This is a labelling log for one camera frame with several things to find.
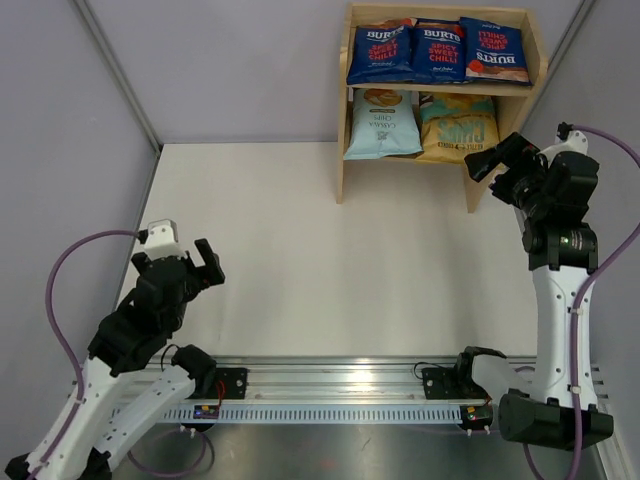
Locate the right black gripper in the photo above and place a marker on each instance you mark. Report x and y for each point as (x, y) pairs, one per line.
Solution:
(516, 151)

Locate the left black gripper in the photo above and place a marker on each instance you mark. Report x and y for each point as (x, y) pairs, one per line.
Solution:
(208, 275)

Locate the large yellow kettle chips bag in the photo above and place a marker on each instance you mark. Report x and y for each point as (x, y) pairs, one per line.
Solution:
(455, 125)

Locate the blue Burts chips bag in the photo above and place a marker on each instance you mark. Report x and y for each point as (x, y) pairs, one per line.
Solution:
(382, 53)
(438, 52)
(493, 53)

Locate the light blue cassava chips bag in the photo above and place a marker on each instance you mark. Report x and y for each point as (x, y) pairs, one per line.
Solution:
(383, 125)

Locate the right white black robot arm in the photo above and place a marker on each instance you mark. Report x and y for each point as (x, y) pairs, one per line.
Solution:
(558, 408)

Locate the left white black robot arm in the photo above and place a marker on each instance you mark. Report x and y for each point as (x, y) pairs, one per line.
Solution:
(88, 441)

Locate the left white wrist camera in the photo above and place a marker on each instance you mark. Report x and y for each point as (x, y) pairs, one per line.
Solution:
(160, 240)

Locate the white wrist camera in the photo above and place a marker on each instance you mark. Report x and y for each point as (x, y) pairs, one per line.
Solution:
(160, 240)
(567, 140)

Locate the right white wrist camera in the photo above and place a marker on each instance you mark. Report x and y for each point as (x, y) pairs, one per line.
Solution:
(567, 140)

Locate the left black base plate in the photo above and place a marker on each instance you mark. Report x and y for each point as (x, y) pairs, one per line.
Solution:
(231, 383)

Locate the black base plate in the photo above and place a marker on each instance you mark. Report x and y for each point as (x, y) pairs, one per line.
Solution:
(447, 384)
(231, 383)

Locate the white slotted cable duct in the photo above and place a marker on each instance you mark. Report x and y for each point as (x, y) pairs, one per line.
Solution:
(316, 414)

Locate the right aluminium frame post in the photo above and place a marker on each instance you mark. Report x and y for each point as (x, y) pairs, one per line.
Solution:
(535, 127)

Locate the aluminium frame post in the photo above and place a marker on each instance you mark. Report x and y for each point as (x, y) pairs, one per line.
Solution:
(91, 23)
(535, 127)

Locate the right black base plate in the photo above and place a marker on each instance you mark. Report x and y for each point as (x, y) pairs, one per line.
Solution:
(447, 384)

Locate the aluminium mounting rail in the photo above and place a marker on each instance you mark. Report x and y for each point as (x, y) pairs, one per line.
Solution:
(333, 380)

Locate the left aluminium frame post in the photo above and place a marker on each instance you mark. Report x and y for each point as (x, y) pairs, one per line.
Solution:
(91, 23)

